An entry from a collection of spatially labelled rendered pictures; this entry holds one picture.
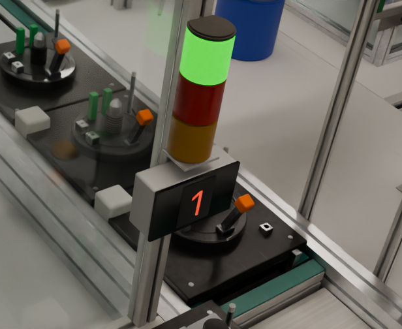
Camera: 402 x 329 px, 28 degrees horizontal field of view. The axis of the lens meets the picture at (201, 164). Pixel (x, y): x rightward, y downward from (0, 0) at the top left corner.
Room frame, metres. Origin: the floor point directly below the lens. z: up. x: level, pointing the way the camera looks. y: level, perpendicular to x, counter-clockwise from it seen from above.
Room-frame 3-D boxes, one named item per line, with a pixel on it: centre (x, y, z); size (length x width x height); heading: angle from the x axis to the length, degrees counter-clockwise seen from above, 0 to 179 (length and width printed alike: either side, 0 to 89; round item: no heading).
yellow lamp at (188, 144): (0.74, 0.02, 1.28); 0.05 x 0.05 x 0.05
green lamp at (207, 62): (0.74, 0.02, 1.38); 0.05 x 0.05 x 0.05
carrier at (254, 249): (0.97, -0.02, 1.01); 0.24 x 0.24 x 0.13; 46
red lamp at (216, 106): (0.74, 0.02, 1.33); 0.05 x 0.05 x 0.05
